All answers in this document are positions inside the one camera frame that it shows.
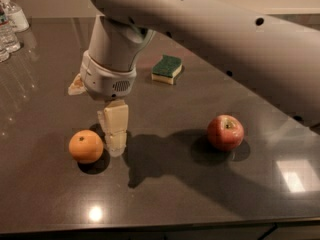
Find orange fruit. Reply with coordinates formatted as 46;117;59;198
68;130;104;164

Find green and yellow sponge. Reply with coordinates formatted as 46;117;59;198
151;55;182;85

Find clear plastic water bottle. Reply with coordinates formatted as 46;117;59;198
0;7;21;53

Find white sanitizer pump bottle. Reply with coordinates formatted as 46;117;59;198
0;0;29;32

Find red apple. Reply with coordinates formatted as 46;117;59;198
207;115;244;152

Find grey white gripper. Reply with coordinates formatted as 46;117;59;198
68;51;137;157

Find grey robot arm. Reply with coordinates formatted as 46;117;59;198
69;0;320;156

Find clear bottle at edge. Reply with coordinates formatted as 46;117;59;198
0;40;9;62

